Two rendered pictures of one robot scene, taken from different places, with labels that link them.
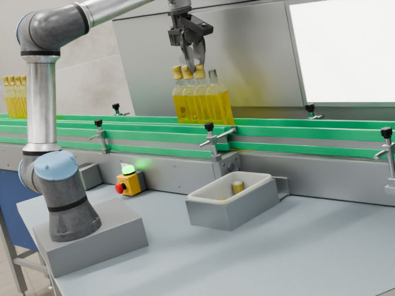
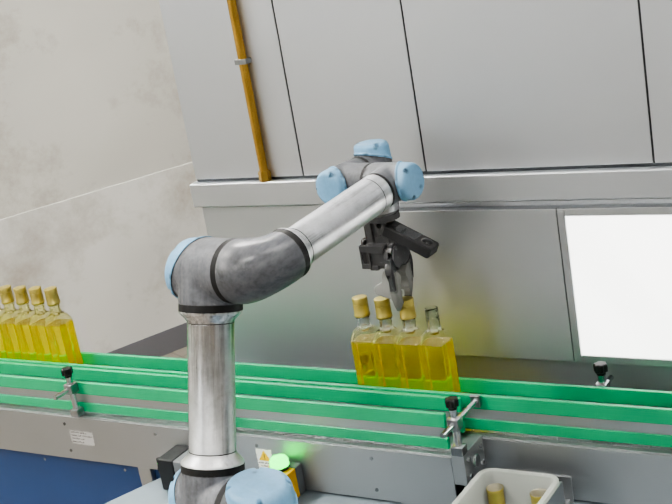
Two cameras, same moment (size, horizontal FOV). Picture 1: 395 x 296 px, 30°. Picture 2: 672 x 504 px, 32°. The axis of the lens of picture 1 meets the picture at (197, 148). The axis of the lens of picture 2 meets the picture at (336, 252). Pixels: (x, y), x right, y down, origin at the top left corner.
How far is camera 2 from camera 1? 0.88 m
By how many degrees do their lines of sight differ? 16
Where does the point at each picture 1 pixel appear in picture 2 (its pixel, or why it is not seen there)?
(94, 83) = (13, 253)
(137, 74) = not seen: hidden behind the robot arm
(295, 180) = (586, 480)
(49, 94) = (231, 374)
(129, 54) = not seen: hidden behind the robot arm
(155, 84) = (281, 310)
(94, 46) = (12, 191)
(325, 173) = (644, 472)
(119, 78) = (53, 243)
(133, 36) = (244, 233)
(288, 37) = (558, 262)
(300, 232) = not seen: outside the picture
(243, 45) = (470, 266)
